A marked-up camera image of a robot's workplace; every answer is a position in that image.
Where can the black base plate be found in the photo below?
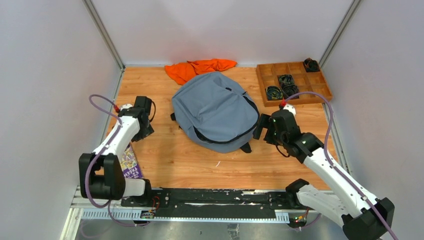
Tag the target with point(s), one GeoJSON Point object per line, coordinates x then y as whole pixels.
{"type": "Point", "coordinates": [225, 204]}

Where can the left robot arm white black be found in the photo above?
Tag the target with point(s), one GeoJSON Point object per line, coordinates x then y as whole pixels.
{"type": "Point", "coordinates": [100, 172]}

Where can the aluminium frame rail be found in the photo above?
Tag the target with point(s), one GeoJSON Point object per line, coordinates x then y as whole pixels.
{"type": "Point", "coordinates": [83, 210]}

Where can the rolled dark tie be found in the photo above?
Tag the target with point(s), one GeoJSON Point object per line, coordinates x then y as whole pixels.
{"type": "Point", "coordinates": [289, 90]}
{"type": "Point", "coordinates": [286, 79]}

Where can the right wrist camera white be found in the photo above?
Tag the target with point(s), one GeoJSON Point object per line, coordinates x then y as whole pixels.
{"type": "Point", "coordinates": [290, 108]}

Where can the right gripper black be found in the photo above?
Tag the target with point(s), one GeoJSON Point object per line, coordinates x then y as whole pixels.
{"type": "Point", "coordinates": [265, 121]}

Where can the rolled dark tie lower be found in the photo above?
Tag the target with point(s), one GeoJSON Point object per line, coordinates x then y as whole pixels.
{"type": "Point", "coordinates": [289, 90]}

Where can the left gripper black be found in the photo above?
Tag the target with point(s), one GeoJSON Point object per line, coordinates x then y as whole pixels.
{"type": "Point", "coordinates": [146, 129]}

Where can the orange cloth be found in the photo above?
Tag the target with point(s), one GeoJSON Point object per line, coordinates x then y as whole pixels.
{"type": "Point", "coordinates": [183, 72]}

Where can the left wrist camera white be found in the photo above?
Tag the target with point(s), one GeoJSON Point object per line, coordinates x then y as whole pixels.
{"type": "Point", "coordinates": [125, 106]}

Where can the blue grey backpack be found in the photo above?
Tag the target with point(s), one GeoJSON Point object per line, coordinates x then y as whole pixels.
{"type": "Point", "coordinates": [216, 113]}

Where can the rolled dark tie corner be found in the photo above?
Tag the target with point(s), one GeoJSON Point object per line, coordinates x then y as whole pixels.
{"type": "Point", "coordinates": [310, 65]}

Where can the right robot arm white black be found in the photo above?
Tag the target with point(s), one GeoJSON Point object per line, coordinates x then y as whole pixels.
{"type": "Point", "coordinates": [331, 175]}

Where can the rolled dark tie middle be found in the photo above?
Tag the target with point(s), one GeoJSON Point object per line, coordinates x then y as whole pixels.
{"type": "Point", "coordinates": [286, 79]}

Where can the purple treehouse book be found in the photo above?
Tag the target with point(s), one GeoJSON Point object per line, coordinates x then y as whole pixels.
{"type": "Point", "coordinates": [129, 164]}

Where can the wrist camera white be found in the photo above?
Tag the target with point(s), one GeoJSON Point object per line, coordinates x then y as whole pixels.
{"type": "Point", "coordinates": [290, 108]}
{"type": "Point", "coordinates": [125, 106]}

